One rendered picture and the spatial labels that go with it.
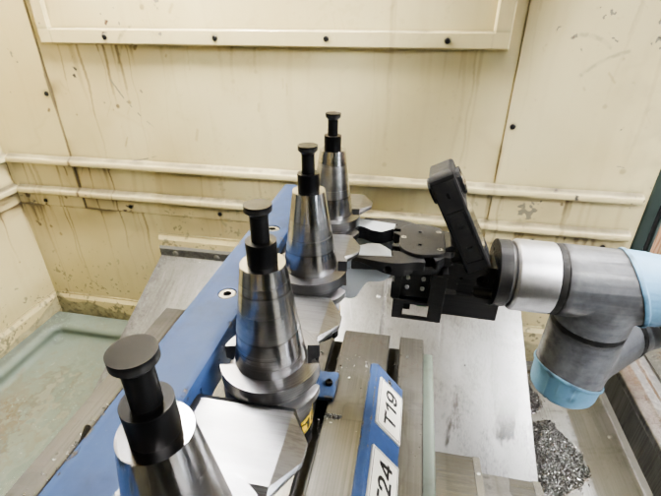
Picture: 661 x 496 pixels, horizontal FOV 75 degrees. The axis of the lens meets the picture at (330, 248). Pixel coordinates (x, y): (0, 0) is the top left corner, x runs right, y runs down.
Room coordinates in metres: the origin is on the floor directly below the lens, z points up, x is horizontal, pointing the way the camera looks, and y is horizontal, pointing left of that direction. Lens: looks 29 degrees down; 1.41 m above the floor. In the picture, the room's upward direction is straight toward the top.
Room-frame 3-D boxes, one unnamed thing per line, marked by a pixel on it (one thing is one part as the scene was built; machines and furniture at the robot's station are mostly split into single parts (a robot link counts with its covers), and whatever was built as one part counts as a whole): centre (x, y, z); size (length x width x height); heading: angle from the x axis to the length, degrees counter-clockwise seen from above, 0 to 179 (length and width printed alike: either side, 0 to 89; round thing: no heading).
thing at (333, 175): (0.42, 0.00, 1.26); 0.04 x 0.04 x 0.07
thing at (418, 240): (0.40, -0.13, 1.16); 0.12 x 0.08 x 0.09; 79
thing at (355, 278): (0.38, -0.02, 1.17); 0.09 x 0.03 x 0.06; 93
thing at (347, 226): (0.42, 0.00, 1.21); 0.06 x 0.06 x 0.03
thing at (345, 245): (0.37, 0.01, 1.21); 0.07 x 0.05 x 0.01; 79
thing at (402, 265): (0.38, -0.06, 1.19); 0.09 x 0.05 x 0.02; 93
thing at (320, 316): (0.26, 0.03, 1.21); 0.07 x 0.05 x 0.01; 79
